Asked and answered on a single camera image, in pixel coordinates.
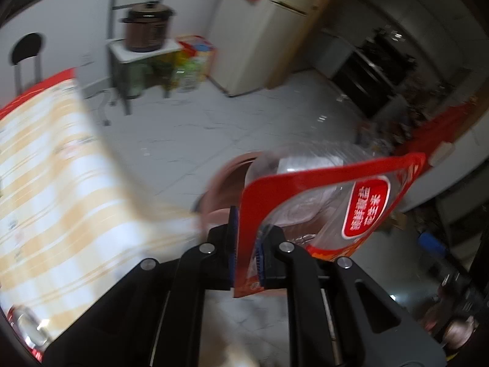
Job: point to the yellow oil bottle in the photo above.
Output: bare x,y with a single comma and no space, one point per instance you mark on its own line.
166,70

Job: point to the brown round waste bin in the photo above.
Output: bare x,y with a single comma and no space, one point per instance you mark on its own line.
225,183

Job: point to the metal pot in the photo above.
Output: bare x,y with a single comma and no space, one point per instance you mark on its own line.
458,332

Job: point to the black round-back chair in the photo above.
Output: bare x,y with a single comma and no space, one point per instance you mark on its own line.
26,47

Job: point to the electric pressure cooker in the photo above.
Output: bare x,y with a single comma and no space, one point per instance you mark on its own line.
147,26

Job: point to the dark kitchen cabinet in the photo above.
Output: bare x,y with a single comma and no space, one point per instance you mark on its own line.
370,76

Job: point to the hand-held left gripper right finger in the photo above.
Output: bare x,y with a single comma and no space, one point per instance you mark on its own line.
261,260

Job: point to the yellow checked tablecloth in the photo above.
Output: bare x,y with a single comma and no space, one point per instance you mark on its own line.
57,168

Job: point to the blue container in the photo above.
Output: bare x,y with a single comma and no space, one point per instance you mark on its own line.
431,241

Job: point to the cream refrigerator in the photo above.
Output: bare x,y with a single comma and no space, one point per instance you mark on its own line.
263,34

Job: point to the green label plastic bottle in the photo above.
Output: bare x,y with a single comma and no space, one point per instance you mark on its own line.
189,74

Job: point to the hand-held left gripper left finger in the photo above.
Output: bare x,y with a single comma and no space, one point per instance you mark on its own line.
233,239

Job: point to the small white side table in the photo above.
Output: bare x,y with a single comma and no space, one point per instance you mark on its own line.
131,53

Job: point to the red clear plastic food bag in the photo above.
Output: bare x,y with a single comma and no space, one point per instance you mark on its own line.
366,206

